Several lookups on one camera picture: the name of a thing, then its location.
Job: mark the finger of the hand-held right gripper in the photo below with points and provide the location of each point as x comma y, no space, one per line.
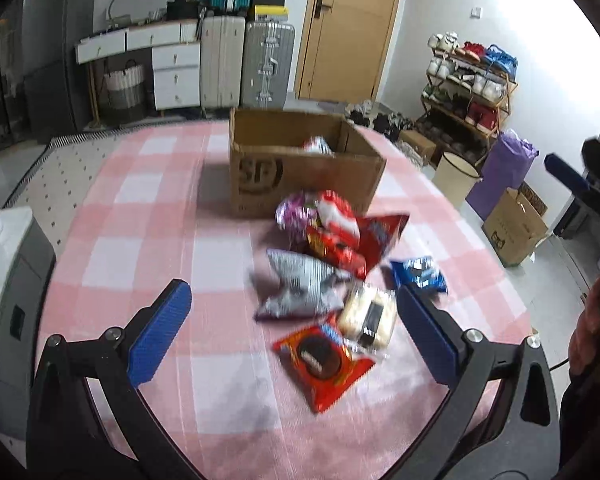
565,172

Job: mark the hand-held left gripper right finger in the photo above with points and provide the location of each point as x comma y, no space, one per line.
427,340

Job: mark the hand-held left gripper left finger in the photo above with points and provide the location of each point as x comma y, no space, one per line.
157,335

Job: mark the red chip bag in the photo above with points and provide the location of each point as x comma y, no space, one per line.
380,237

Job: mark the red and yellow snack packet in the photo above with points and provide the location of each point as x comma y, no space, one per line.
335,252

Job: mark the silver snack bag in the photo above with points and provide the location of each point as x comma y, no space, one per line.
300,280

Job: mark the brown cardboard box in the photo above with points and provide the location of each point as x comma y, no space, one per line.
260,180

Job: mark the person's right forearm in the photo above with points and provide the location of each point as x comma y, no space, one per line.
592,425

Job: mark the person's right hand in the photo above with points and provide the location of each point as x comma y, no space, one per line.
587,325

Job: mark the purple plastic bag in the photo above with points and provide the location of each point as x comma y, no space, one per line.
500,175

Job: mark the blue cookie packet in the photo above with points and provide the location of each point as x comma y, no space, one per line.
415,272

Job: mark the clear-wrapped cream cake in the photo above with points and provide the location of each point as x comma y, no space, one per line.
360,310

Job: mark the open printed cardboard box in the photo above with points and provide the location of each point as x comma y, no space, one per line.
515,230

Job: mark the wooden shoe rack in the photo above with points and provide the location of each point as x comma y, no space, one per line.
505,97

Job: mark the red cookie packet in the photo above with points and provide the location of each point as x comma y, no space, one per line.
320,360

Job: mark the cream trash bin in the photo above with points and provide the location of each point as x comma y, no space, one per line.
455,182

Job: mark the pink checkered tablecloth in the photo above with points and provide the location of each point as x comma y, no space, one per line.
180,210

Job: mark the blue shoes pair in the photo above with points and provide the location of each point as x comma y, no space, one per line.
501,59

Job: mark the grey and white appliance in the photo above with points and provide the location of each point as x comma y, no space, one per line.
22,280

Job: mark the small closed cardboard box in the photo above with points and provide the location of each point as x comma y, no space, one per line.
417,145

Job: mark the red shoes pair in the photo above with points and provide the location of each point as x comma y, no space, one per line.
472,50

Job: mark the red and white snack packet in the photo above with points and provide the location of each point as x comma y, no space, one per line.
337,215

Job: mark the white shoes pair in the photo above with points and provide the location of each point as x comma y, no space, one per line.
442,41

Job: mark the purple snack packet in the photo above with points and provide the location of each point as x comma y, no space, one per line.
292,215

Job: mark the white dotted table cover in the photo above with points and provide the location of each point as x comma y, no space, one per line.
55,180

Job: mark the pile of shoes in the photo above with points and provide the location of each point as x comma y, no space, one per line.
380,120

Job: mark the striped laundry basket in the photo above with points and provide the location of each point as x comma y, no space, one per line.
124,92

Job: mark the wooden door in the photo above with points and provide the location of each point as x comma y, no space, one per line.
350,35

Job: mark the white desk with drawers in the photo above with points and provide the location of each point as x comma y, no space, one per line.
175,70

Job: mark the white suitcase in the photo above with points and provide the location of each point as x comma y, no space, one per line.
223,60

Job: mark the silver suitcase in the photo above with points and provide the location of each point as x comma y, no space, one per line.
267,65

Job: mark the grey refrigerator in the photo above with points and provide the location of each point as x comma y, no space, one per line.
55,60

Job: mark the dark glass cabinet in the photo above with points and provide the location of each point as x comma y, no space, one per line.
2,85

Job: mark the yellow and black shoe box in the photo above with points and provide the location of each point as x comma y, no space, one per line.
269,12

